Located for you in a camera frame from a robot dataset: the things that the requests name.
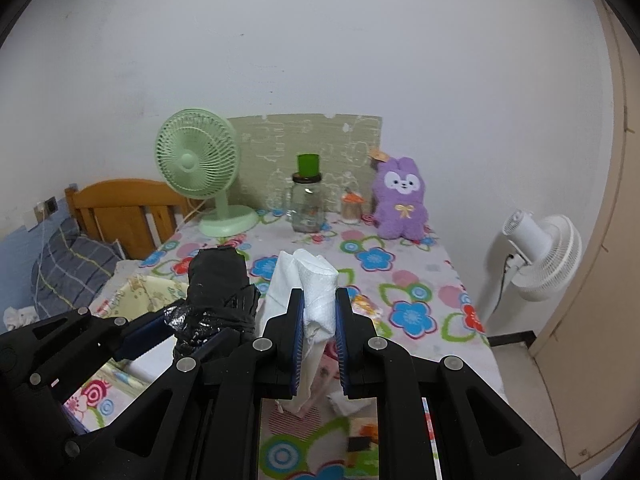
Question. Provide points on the grey plaid pillow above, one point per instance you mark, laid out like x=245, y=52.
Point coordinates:
x=71, y=270

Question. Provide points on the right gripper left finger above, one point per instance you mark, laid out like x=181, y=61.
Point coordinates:
x=284, y=358

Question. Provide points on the white standing fan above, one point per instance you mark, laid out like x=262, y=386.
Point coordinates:
x=544, y=258

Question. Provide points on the green cup on jar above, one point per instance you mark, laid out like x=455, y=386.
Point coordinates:
x=308, y=165

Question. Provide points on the cotton swab jar orange lid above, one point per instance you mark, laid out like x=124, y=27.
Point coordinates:
x=351, y=207

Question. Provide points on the purple plush bunny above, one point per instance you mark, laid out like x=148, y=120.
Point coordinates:
x=398, y=191

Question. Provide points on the green desk fan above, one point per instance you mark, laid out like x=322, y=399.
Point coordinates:
x=198, y=154

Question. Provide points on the wall power outlet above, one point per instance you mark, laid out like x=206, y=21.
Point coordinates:
x=45, y=209

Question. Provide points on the beige wooden door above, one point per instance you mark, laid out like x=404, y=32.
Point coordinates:
x=588, y=351

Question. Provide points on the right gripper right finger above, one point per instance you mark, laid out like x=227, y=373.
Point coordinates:
x=357, y=360

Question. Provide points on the black plastic bag bundle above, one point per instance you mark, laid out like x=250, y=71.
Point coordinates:
x=219, y=296

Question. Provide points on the white tissue cloth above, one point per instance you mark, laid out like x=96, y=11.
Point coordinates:
x=317, y=279

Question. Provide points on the yellow cartoon storage box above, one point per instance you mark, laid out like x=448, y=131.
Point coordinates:
x=134, y=295

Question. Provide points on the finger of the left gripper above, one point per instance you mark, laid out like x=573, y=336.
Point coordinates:
x=146, y=332

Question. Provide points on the crumpled white cloth on bed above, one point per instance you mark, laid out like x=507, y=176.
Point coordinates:
x=16, y=318

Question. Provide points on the yellow cartoon tissue pack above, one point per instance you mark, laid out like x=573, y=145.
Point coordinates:
x=362, y=305

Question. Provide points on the glass mason jar mug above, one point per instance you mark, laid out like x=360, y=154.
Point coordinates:
x=306, y=204

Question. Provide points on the floral tablecloth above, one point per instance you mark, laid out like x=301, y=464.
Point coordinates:
x=405, y=291

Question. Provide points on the green patterned wall board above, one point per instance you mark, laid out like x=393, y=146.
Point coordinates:
x=270, y=145

